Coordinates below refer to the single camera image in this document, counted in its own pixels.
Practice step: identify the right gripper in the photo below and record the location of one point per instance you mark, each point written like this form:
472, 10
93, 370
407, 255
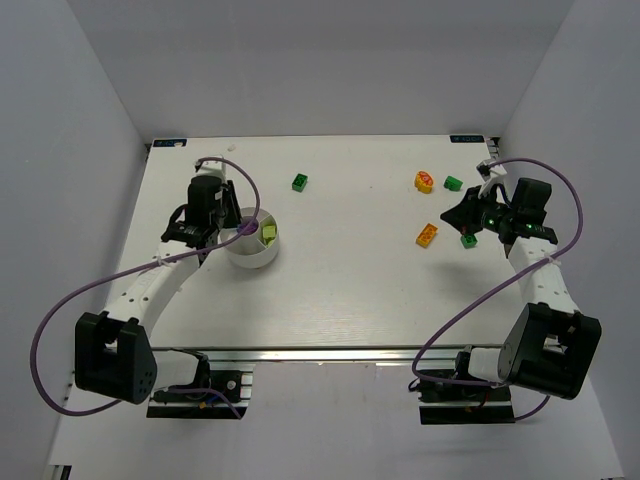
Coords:
473, 213

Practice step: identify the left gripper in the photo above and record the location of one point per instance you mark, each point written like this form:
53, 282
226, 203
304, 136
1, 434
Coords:
231, 209

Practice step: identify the purple long lego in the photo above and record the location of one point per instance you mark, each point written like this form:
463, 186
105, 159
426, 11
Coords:
248, 227

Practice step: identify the lime lego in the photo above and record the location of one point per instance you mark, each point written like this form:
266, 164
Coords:
269, 234

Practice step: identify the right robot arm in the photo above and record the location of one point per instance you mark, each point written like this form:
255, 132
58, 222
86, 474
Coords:
551, 345

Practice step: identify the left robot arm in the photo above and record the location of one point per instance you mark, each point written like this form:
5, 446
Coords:
113, 355

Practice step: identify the small green lego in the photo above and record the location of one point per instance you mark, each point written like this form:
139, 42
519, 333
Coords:
468, 241

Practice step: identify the green lego right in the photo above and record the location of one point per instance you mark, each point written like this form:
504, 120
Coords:
452, 183

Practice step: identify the orange long lego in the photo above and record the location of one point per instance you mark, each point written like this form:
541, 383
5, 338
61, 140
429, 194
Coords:
427, 235

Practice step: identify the white round divided container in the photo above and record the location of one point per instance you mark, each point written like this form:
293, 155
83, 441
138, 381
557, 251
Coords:
249, 252

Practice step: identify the orange yellow round lego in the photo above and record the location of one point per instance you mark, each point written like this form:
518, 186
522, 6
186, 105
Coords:
423, 182

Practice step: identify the dark green lego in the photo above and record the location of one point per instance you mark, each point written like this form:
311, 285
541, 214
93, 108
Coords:
299, 183

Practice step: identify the right blue label sticker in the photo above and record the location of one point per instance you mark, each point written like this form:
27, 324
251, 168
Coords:
464, 139

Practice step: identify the blue label sticker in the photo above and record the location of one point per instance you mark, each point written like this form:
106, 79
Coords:
464, 139
169, 143

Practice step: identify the left blue label sticker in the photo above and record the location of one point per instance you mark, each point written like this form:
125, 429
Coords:
169, 143

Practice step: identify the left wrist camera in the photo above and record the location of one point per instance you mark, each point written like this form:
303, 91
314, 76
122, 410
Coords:
211, 166

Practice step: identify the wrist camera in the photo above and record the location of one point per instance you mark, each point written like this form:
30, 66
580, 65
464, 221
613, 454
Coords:
492, 173
211, 166

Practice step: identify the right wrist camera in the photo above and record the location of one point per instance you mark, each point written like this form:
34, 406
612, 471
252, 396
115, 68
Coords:
492, 173

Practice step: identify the aluminium table rail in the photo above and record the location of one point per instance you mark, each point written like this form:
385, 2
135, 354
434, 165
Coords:
249, 357

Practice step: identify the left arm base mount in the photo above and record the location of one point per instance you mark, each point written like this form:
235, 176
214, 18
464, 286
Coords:
210, 392

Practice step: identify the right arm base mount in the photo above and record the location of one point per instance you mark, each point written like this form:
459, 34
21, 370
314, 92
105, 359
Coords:
443, 404

